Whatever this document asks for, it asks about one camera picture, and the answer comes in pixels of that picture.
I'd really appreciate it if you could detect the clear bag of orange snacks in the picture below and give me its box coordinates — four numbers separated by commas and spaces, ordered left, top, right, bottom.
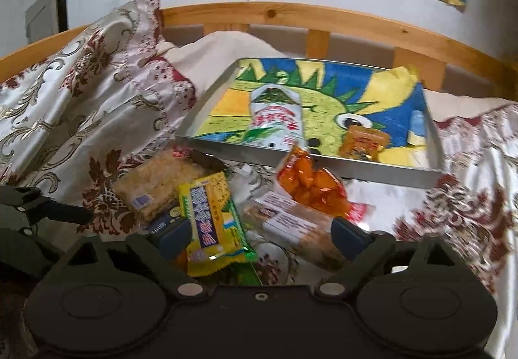
276, 145, 375, 228

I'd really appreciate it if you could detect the clear bread packet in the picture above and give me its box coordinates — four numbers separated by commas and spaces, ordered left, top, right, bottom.
243, 193, 353, 266

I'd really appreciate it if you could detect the colourful dinosaur drawing sheet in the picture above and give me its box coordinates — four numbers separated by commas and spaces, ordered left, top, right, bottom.
194, 59, 430, 165

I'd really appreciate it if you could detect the wooden bed headboard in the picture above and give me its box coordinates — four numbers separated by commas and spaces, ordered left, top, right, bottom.
0, 2, 518, 90

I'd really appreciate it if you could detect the yellow snack packet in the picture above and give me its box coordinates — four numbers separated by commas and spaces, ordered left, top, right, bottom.
178, 172, 245, 278

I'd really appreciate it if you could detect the white and green snack pouch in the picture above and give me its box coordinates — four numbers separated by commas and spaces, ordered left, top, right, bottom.
248, 84, 307, 150

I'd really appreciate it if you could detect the small orange snack packet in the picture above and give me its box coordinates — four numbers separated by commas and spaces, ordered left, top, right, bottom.
338, 125, 389, 162

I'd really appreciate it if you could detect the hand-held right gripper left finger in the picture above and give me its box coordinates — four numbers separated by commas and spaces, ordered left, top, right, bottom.
67, 217, 205, 299

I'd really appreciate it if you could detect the metal tray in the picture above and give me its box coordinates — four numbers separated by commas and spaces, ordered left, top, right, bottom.
175, 57, 444, 190

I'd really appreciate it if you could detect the green snack packet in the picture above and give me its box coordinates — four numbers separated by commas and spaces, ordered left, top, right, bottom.
224, 193, 260, 287

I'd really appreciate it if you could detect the rice crispy cake packet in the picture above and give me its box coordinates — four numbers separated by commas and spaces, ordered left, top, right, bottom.
111, 149, 207, 222

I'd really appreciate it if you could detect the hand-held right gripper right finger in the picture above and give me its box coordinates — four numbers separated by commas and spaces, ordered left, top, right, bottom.
316, 217, 456, 299

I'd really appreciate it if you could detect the grey wall box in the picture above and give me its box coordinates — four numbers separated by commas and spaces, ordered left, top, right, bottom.
25, 0, 69, 45

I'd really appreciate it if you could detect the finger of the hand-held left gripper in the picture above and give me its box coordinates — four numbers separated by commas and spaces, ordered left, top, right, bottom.
0, 227, 61, 278
0, 186, 93, 227

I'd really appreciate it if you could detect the dark blue snack packet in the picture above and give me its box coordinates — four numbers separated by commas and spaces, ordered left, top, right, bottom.
148, 213, 179, 238

